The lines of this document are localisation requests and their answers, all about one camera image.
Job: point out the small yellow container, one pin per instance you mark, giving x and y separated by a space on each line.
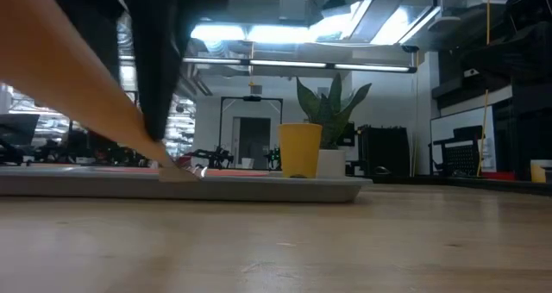
538 172

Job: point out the pink round plate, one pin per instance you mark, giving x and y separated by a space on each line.
233 172

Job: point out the grey rectangular tray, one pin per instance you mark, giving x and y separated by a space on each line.
259 189

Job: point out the long ceiling light bar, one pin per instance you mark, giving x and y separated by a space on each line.
297 64

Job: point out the red flat object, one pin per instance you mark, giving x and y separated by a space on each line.
498 175

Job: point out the black monitor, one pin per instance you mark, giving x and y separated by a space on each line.
17 129

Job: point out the background black robot arm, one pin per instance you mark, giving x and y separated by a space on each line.
213 157

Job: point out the whiteboard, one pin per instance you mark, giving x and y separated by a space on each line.
444 125

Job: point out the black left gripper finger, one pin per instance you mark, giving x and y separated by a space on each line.
157 60
97 21

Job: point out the yellow cup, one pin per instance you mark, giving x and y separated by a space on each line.
299 151

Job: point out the snake plant in white pot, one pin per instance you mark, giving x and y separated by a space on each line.
334 112

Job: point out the black perforated chair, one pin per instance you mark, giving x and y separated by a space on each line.
461 155

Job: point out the black cabinet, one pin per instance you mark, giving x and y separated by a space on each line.
384 151

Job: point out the black portal frame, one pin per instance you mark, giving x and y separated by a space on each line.
251 99

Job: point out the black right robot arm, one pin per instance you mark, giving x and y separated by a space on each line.
513 47

